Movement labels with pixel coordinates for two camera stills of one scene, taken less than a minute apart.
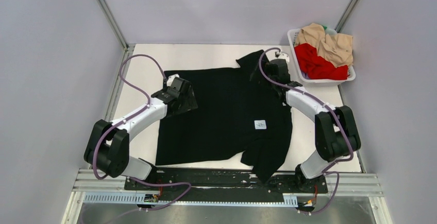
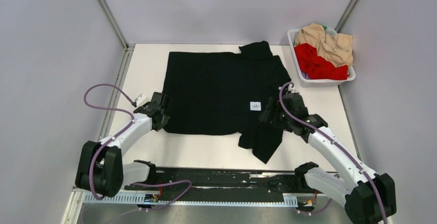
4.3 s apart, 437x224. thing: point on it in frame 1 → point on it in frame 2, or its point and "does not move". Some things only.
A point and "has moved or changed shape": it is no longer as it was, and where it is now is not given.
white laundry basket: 292,35 does not move
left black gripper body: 186,104 → 158,126
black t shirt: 238,109 has moved or changed shape
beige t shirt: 337,49 does not move
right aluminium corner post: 340,24 does not move
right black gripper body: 267,72 → 282,119
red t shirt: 317,67 does not move
